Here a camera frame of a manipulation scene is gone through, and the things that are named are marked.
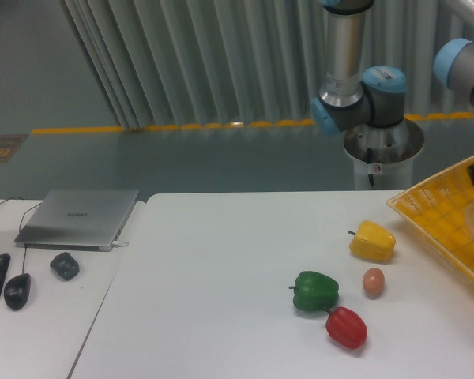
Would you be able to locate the black thin cable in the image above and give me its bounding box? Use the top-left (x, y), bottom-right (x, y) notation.
top-left (0, 196), bottom-right (26, 224)

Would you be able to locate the grey pleated curtain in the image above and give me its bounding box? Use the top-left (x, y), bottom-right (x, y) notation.
top-left (62, 1), bottom-right (474, 129)

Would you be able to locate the green bell pepper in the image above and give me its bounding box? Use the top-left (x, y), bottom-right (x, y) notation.
top-left (289, 271), bottom-right (339, 312)

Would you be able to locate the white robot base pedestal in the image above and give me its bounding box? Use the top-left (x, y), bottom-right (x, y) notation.
top-left (343, 119), bottom-right (424, 190)

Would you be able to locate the silver closed laptop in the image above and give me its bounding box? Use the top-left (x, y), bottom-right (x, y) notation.
top-left (15, 189), bottom-right (139, 251)

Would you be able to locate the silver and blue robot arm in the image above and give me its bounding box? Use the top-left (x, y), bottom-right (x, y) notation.
top-left (310, 1), bottom-right (474, 190)

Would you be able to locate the red bell pepper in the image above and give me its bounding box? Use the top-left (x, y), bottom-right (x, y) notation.
top-left (325, 306), bottom-right (367, 350)

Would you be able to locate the yellow bell pepper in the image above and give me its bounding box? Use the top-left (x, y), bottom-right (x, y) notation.
top-left (348, 220), bottom-right (396, 262)

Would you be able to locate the black mouse cable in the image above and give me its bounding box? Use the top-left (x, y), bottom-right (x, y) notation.
top-left (17, 201), bottom-right (43, 275)

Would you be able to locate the black computer mouse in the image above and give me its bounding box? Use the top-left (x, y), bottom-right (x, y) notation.
top-left (4, 273), bottom-right (31, 311)

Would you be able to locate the brown egg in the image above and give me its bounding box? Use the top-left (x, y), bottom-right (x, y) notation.
top-left (362, 268), bottom-right (386, 298)

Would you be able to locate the yellow woven basket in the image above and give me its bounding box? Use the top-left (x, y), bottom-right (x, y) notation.
top-left (386, 155), bottom-right (474, 285)

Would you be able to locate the small black device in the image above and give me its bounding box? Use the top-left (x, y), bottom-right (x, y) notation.
top-left (50, 252), bottom-right (80, 281)

